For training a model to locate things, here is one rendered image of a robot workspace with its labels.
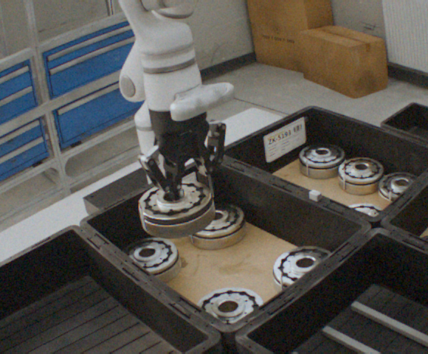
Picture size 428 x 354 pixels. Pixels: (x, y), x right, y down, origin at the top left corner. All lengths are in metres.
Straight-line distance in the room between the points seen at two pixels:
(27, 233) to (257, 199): 0.69
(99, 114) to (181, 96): 2.28
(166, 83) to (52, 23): 3.00
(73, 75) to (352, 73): 1.91
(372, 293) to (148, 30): 0.51
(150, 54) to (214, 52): 3.78
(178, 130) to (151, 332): 0.31
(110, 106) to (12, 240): 1.68
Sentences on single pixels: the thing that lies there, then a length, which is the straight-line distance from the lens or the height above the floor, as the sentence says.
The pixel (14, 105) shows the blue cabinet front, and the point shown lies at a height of 0.67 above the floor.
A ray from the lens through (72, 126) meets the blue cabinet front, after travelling 2.90.
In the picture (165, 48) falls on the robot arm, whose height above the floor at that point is 1.23.
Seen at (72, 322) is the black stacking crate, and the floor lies 0.83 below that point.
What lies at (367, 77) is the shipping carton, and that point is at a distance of 3.89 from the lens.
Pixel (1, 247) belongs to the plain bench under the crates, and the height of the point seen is 0.70.
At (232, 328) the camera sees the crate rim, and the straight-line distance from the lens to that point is 0.67.
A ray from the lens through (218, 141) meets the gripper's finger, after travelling 0.79.
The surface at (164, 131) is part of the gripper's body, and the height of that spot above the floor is 1.12.
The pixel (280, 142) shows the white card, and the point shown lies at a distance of 1.18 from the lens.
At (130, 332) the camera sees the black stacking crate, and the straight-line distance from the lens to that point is 0.85.
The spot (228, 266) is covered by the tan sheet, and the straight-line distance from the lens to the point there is 0.94.
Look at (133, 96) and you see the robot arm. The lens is 1.21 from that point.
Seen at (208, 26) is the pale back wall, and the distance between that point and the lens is 4.40.
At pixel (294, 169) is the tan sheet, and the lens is 1.19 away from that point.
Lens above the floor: 1.40
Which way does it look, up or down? 28 degrees down
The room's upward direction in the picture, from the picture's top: 9 degrees counter-clockwise
